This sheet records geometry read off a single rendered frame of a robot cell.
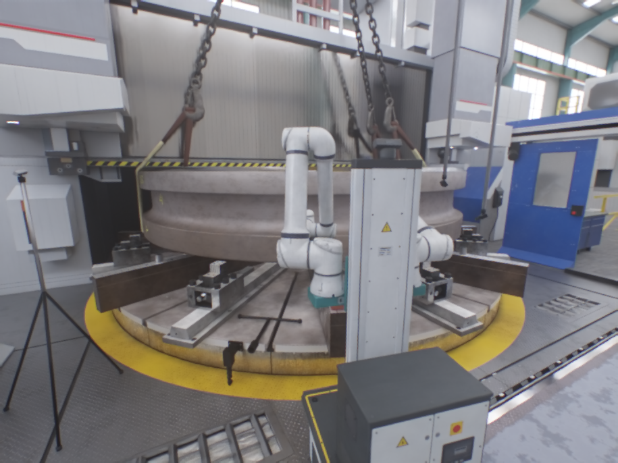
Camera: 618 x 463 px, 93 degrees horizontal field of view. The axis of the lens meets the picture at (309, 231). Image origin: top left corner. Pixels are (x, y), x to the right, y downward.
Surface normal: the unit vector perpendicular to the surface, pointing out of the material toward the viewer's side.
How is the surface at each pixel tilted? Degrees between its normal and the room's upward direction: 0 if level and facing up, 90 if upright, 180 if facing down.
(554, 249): 90
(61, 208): 90
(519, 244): 90
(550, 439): 0
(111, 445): 0
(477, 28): 90
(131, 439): 0
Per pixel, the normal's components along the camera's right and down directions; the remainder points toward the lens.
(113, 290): 0.76, 0.13
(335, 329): 0.08, 0.20
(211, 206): -0.38, 0.18
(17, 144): 0.46, 0.18
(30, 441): 0.00, -0.98
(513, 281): -0.65, 0.15
